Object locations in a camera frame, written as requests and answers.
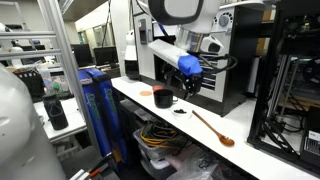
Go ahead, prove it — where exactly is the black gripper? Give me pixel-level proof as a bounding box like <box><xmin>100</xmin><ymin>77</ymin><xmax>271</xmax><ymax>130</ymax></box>
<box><xmin>179</xmin><ymin>72</ymin><xmax>203</xmax><ymax>101</ymax></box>

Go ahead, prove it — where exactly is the black cup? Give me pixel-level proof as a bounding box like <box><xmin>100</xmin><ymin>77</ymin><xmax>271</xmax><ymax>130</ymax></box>
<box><xmin>153</xmin><ymin>88</ymin><xmax>179</xmax><ymax>109</ymax></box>

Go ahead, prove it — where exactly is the orange plastic cup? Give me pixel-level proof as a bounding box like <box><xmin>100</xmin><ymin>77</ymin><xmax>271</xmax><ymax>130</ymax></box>
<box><xmin>152</xmin><ymin>84</ymin><xmax>165</xmax><ymax>93</ymax></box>

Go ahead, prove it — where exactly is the white toy play kitchen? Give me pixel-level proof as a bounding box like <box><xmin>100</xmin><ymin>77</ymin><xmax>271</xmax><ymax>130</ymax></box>
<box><xmin>132</xmin><ymin>0</ymin><xmax>268</xmax><ymax>118</ymax></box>

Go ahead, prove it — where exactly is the wooden spoon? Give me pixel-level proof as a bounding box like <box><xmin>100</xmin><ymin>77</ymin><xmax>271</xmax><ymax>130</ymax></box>
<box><xmin>191</xmin><ymin>109</ymin><xmax>236</xmax><ymax>148</ymax></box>

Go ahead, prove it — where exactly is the clear plastic bag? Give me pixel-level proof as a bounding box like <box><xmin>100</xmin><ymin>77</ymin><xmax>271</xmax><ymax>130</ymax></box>
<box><xmin>166</xmin><ymin>148</ymin><xmax>222</xmax><ymax>180</ymax></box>

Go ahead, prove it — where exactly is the clear plastic storage bin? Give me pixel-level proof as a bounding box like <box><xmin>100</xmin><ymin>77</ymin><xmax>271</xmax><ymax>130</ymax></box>
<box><xmin>133</xmin><ymin>128</ymin><xmax>188</xmax><ymax>162</ymax></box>

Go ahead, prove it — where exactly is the white and black appliance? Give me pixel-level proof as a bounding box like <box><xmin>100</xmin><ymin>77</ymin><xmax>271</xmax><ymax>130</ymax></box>
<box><xmin>124</xmin><ymin>29</ymin><xmax>141</xmax><ymax>81</ymax></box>

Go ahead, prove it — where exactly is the grey toy stove knob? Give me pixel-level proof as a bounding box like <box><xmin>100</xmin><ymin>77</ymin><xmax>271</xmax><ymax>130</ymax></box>
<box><xmin>217</xmin><ymin>11</ymin><xmax>235</xmax><ymax>29</ymax></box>

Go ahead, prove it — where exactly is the white plastic container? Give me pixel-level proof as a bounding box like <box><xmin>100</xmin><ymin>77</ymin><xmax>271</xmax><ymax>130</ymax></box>
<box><xmin>139</xmin><ymin>156</ymin><xmax>178</xmax><ymax>180</ymax></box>

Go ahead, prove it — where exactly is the blue bag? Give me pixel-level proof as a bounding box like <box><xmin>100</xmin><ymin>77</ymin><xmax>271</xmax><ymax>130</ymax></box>
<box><xmin>85</xmin><ymin>67</ymin><xmax>130</xmax><ymax>164</ymax></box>
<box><xmin>77</xmin><ymin>69</ymin><xmax>113</xmax><ymax>158</ymax></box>

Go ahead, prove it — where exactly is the black computer monitor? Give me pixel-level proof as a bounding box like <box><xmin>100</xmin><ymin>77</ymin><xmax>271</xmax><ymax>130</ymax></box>
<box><xmin>70</xmin><ymin>43</ymin><xmax>95</xmax><ymax>68</ymax></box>
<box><xmin>93</xmin><ymin>45</ymin><xmax>120</xmax><ymax>67</ymax></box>

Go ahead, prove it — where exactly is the clear plastic container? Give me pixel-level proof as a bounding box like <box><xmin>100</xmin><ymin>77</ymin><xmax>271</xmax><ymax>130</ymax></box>
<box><xmin>39</xmin><ymin>67</ymin><xmax>70</xmax><ymax>97</ymax></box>

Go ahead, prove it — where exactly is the black bottle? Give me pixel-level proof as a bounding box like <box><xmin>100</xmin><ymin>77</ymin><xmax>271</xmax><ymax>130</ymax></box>
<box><xmin>42</xmin><ymin>93</ymin><xmax>70</xmax><ymax>131</ymax></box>

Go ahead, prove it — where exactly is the black plastic crate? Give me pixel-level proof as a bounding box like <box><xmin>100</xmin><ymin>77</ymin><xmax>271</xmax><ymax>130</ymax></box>
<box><xmin>13</xmin><ymin>68</ymin><xmax>46</xmax><ymax>100</ymax></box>

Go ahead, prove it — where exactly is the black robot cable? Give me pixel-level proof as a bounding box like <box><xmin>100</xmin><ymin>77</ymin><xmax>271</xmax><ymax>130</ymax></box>
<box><xmin>195</xmin><ymin>52</ymin><xmax>239</xmax><ymax>75</ymax></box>

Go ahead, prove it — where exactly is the yellow cable bundle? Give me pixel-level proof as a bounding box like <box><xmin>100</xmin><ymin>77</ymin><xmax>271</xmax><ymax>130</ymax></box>
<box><xmin>139</xmin><ymin>120</ymin><xmax>184</xmax><ymax>150</ymax></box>

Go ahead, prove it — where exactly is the black metal frame rack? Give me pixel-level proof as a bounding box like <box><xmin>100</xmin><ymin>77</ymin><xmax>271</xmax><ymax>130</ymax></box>
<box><xmin>247</xmin><ymin>0</ymin><xmax>320</xmax><ymax>178</ymax></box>

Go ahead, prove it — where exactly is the aluminium extrusion frame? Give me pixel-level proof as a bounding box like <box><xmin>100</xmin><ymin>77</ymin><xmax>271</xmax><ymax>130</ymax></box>
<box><xmin>0</xmin><ymin>0</ymin><xmax>102</xmax><ymax>155</ymax></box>

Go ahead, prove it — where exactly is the orange handled tool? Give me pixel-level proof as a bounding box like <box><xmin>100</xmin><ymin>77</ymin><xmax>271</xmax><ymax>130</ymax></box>
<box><xmin>69</xmin><ymin>153</ymin><xmax>116</xmax><ymax>180</ymax></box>

